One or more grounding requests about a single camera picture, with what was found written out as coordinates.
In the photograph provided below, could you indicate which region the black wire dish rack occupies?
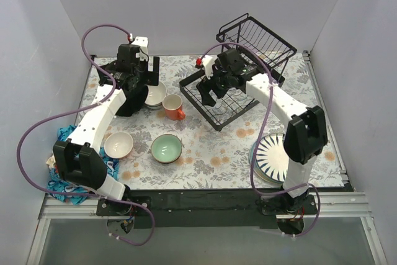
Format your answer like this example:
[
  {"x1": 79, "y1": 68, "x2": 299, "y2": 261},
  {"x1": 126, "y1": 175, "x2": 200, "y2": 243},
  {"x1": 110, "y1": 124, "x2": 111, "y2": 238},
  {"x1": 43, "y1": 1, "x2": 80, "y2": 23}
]
[{"x1": 179, "y1": 14, "x2": 297, "y2": 131}]

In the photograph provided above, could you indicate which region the orange ceramic mug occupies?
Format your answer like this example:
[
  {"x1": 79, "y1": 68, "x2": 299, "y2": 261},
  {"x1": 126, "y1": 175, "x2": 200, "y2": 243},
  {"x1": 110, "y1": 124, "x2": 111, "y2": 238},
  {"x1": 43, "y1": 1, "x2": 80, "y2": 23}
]
[{"x1": 162, "y1": 94, "x2": 185, "y2": 120}]

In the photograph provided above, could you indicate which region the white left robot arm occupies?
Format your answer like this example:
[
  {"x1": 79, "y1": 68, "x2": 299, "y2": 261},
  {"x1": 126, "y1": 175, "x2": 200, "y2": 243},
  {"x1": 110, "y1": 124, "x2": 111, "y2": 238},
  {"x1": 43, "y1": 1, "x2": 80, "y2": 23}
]
[{"x1": 53, "y1": 37, "x2": 159, "y2": 215}]

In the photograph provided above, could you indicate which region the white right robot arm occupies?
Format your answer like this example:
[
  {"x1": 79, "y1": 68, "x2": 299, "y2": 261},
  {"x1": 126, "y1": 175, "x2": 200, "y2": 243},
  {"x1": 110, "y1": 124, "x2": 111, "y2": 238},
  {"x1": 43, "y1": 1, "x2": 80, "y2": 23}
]
[{"x1": 196, "y1": 45, "x2": 328, "y2": 214}]

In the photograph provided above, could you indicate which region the white bowl stack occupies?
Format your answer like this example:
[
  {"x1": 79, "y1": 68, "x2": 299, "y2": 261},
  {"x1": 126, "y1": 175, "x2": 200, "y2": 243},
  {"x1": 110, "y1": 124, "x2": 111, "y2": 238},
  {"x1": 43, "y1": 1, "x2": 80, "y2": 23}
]
[{"x1": 145, "y1": 82, "x2": 167, "y2": 110}]

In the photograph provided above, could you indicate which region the black cloth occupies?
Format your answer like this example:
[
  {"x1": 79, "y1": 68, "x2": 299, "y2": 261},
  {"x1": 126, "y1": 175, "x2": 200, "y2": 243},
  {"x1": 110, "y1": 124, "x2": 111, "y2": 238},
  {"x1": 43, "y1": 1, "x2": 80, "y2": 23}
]
[{"x1": 116, "y1": 86, "x2": 149, "y2": 117}]

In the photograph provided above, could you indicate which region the floral table mat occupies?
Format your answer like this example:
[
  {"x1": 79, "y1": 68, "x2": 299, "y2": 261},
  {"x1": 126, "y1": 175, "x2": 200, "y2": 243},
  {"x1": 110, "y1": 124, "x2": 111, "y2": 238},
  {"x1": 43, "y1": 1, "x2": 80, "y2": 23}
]
[{"x1": 73, "y1": 52, "x2": 346, "y2": 191}]

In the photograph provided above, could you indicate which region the cream pink bowl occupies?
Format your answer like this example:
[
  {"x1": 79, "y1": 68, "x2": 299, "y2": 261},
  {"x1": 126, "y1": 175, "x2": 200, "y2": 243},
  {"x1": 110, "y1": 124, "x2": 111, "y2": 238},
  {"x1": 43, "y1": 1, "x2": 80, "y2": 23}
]
[{"x1": 104, "y1": 132, "x2": 134, "y2": 159}]

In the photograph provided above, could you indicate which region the green celadon bowl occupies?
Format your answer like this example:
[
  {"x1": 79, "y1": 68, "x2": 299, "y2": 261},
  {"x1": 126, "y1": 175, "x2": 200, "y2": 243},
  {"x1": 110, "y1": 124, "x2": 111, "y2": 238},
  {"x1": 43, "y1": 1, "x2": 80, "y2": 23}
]
[{"x1": 151, "y1": 134, "x2": 182, "y2": 164}]

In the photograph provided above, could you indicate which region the blue striped white plate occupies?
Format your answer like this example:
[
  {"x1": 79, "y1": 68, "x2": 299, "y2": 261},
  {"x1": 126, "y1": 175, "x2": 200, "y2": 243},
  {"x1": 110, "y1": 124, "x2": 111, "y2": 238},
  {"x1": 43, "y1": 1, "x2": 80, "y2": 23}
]
[{"x1": 255, "y1": 133, "x2": 294, "y2": 182}]

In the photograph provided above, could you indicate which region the blue patterned cloth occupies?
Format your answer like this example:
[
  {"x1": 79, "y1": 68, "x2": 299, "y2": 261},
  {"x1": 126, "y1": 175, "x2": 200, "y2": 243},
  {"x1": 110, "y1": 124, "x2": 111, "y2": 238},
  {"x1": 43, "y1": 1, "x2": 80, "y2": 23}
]
[{"x1": 46, "y1": 125, "x2": 120, "y2": 205}]

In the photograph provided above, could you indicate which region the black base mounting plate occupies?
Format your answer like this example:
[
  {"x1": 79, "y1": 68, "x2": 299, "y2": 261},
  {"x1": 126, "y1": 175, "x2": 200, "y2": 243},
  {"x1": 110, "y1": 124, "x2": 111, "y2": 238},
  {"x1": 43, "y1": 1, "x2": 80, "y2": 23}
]
[{"x1": 96, "y1": 189, "x2": 318, "y2": 229}]

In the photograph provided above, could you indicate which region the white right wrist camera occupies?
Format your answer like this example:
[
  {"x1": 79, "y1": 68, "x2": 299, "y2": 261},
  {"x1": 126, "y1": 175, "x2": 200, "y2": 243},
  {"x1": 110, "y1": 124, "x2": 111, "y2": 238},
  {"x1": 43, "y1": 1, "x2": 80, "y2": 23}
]
[{"x1": 195, "y1": 55, "x2": 215, "y2": 79}]

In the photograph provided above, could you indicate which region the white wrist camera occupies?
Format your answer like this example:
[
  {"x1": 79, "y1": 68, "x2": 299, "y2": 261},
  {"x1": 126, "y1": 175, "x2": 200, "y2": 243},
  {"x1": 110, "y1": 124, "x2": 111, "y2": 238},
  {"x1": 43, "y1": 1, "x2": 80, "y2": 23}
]
[
  {"x1": 195, "y1": 55, "x2": 215, "y2": 79},
  {"x1": 132, "y1": 37, "x2": 149, "y2": 62}
]

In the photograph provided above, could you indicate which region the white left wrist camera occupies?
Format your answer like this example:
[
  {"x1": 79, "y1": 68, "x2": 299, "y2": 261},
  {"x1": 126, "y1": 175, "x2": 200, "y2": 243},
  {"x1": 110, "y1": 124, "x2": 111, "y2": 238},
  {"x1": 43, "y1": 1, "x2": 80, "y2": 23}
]
[{"x1": 132, "y1": 37, "x2": 149, "y2": 62}]

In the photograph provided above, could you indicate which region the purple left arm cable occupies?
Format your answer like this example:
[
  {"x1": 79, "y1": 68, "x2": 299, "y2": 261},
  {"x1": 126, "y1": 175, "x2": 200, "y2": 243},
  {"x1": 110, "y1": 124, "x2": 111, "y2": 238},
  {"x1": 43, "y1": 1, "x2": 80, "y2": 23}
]
[{"x1": 16, "y1": 24, "x2": 156, "y2": 246}]

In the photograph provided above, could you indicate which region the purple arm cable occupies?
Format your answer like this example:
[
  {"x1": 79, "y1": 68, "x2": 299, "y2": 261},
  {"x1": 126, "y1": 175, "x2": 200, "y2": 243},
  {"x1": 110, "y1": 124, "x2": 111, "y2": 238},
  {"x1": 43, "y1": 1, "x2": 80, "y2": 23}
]
[
  {"x1": 200, "y1": 42, "x2": 320, "y2": 237},
  {"x1": 16, "y1": 24, "x2": 156, "y2": 246}
]

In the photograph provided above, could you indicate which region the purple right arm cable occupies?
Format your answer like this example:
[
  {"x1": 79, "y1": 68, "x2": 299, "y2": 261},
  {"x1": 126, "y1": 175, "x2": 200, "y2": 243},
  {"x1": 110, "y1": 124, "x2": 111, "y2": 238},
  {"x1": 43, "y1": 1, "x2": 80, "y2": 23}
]
[{"x1": 200, "y1": 42, "x2": 320, "y2": 237}]

